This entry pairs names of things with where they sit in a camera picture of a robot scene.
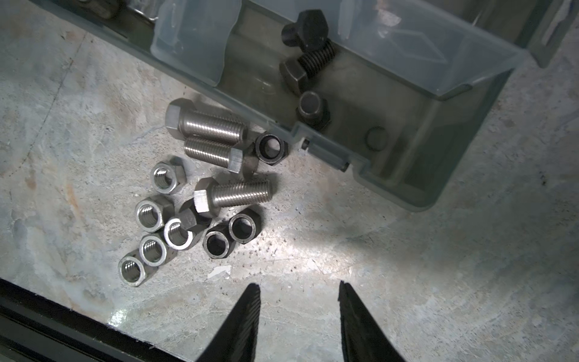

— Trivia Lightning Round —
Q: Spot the small black screw apart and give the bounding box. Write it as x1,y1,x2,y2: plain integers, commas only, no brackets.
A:
281,9,329,53

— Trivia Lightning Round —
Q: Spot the pile of bolts and nuts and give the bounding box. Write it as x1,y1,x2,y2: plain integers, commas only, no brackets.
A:
119,98,289,287

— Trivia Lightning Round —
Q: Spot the black hex bolt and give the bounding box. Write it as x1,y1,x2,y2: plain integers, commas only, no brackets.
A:
279,39,336,96
296,90,330,131

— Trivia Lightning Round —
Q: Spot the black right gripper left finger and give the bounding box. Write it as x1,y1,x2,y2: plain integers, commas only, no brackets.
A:
197,283,261,361

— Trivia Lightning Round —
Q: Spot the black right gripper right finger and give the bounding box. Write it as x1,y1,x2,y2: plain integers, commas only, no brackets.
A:
338,281,405,362

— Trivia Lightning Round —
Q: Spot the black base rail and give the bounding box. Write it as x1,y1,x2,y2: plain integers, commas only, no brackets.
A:
1,279,180,361

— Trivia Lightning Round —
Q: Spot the grey transparent organizer box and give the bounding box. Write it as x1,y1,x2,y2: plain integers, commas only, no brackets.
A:
39,1,578,211

